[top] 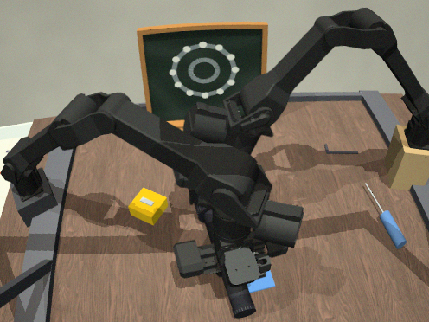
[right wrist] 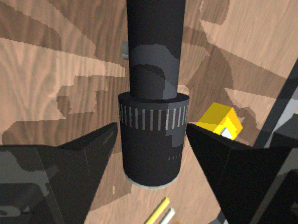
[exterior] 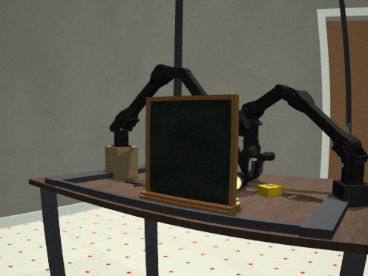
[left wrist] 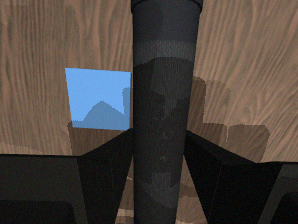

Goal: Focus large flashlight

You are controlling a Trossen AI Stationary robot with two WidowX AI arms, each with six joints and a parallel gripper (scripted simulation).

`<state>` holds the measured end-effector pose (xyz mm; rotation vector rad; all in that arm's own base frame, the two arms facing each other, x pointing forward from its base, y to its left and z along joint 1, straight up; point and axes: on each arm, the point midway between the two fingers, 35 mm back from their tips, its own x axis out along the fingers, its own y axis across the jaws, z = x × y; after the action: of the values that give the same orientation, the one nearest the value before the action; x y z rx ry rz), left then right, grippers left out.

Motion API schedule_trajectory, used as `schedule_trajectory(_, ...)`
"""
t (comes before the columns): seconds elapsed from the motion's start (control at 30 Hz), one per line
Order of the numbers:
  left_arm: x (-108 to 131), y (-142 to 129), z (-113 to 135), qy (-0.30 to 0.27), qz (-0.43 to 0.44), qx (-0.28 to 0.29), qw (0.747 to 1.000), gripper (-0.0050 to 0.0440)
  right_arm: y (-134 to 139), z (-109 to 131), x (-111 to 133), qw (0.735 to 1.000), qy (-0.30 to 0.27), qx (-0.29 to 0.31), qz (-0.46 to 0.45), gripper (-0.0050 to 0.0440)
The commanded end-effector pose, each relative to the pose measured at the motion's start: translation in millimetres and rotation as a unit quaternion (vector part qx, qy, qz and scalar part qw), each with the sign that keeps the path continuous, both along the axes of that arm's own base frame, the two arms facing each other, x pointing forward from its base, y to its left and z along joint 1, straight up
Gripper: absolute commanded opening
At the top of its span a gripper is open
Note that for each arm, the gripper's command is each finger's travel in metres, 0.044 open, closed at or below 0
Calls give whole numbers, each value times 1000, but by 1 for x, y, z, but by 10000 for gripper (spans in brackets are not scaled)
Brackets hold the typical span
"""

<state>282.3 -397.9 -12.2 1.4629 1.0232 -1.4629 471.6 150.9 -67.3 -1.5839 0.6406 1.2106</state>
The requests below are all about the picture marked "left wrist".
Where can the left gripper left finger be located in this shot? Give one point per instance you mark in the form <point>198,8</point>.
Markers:
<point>92,185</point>

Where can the black flashlight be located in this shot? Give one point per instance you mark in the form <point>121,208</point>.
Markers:
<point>164,47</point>

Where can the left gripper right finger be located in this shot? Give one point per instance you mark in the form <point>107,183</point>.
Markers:
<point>233,189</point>

